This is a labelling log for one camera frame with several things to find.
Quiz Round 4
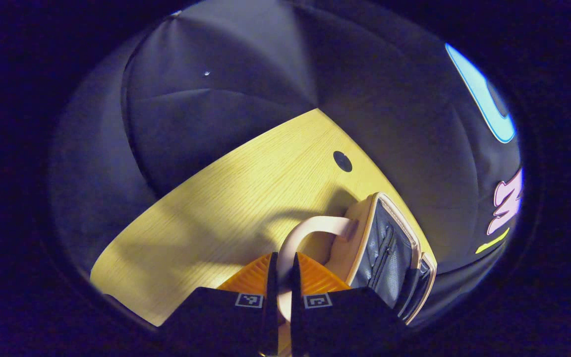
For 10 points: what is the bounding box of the black backdrop cloth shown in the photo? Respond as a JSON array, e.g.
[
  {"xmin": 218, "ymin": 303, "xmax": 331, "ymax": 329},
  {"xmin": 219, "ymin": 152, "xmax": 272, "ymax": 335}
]
[{"xmin": 48, "ymin": 0, "xmax": 524, "ymax": 328}]

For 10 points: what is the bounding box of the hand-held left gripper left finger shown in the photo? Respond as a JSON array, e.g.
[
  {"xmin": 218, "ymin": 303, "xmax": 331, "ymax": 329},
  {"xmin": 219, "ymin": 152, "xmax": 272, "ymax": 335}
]
[{"xmin": 159, "ymin": 252, "xmax": 281, "ymax": 356}]

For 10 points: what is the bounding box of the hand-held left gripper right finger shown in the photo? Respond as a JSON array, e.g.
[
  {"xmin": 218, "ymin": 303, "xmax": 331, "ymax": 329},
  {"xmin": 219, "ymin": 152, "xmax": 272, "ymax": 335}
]
[{"xmin": 290, "ymin": 252, "xmax": 408, "ymax": 356}]

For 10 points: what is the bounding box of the small beige suitcase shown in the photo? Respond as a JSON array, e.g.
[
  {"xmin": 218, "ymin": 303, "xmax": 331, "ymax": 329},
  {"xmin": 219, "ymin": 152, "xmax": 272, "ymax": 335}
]
[{"xmin": 276, "ymin": 192, "xmax": 438, "ymax": 326}]

